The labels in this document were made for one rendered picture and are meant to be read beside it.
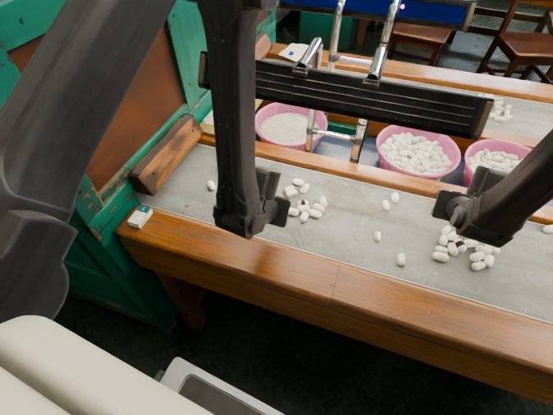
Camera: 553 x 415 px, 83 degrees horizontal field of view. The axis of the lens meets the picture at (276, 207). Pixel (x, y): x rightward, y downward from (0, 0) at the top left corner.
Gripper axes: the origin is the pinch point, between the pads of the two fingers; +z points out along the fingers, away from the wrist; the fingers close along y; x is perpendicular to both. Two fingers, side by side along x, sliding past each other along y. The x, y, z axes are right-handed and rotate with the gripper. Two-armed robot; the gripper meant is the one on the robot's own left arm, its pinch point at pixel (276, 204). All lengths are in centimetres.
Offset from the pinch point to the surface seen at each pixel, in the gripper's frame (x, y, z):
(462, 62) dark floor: -132, -91, 276
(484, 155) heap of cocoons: -27, -58, 44
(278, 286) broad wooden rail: 16.7, -7.1, -10.4
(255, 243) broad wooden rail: 10.3, 2.1, -4.2
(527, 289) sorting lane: 5, -63, 5
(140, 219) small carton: 11.6, 32.8, -8.5
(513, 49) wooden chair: -115, -101, 185
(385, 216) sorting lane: -2.3, -28.6, 13.8
